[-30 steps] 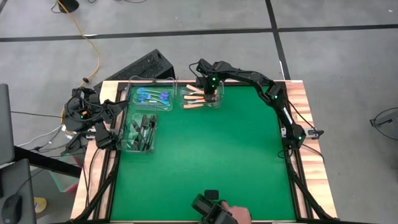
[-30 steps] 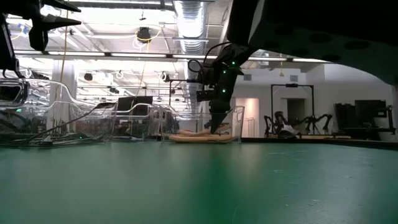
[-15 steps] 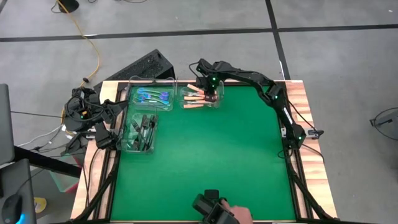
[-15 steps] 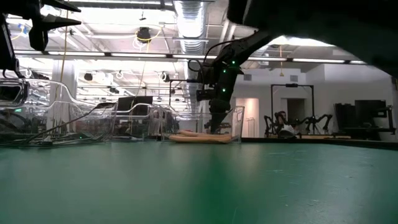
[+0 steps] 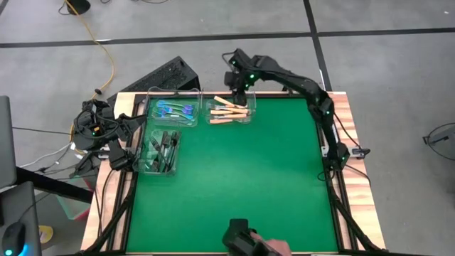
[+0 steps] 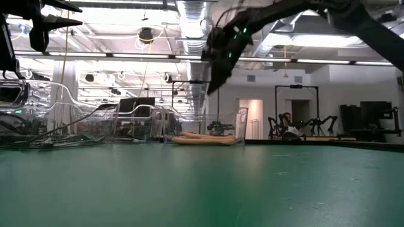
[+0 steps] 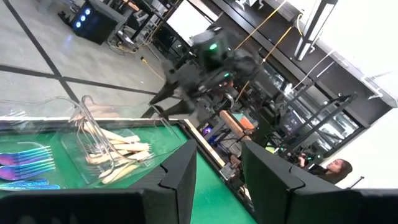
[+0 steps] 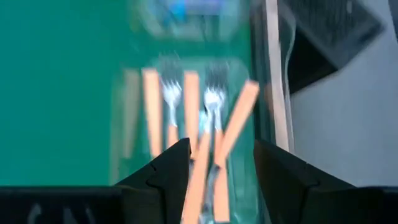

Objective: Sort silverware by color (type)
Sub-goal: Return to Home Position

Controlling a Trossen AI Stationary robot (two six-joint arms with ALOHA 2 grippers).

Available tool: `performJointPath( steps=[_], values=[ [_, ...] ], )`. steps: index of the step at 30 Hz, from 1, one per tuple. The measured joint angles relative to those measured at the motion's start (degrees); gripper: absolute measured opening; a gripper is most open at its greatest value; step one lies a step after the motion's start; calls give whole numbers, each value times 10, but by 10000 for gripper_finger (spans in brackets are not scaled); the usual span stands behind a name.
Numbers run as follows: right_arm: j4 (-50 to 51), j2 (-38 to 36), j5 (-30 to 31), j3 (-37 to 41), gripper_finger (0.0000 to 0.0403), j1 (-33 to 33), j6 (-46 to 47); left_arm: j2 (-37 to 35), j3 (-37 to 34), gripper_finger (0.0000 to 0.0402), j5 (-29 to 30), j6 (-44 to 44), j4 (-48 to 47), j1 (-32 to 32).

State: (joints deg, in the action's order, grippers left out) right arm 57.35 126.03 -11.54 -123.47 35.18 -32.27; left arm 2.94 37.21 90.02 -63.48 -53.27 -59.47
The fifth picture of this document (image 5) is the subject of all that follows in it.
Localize black handheld device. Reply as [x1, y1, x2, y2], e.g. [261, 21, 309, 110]
[221, 218, 282, 256]

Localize grey monitor panel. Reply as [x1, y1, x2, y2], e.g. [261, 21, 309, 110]
[0, 95, 18, 190]

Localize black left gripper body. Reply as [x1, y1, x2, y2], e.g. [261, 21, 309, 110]
[99, 106, 124, 140]

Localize yellow floor cable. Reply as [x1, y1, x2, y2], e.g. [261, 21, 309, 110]
[63, 0, 115, 102]

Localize clear plastic bin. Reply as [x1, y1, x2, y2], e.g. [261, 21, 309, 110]
[132, 127, 181, 176]
[143, 86, 201, 128]
[200, 87, 257, 126]

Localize black round base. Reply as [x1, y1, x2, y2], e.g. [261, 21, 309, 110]
[65, 0, 92, 16]

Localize person's hand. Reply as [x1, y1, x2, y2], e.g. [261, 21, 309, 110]
[250, 231, 293, 256]

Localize black floor beam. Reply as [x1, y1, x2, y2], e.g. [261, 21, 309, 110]
[16, 166, 94, 204]

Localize white cable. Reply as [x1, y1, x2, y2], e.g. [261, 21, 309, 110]
[17, 142, 76, 169]

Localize grey desk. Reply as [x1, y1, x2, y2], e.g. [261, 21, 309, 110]
[0, 181, 43, 256]

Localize black wire fan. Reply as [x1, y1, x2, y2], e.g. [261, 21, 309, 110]
[422, 122, 455, 164]

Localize yellow tape roll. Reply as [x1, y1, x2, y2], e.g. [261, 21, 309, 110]
[38, 225, 55, 245]

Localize black frame strut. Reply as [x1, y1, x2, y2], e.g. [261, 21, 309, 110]
[84, 174, 140, 254]
[323, 170, 383, 252]

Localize black computer mouse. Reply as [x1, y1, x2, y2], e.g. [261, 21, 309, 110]
[1, 222, 28, 256]

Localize teal plastic box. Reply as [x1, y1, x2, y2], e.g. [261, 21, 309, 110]
[55, 193, 92, 222]

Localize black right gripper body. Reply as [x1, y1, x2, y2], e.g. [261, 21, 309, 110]
[223, 69, 252, 95]

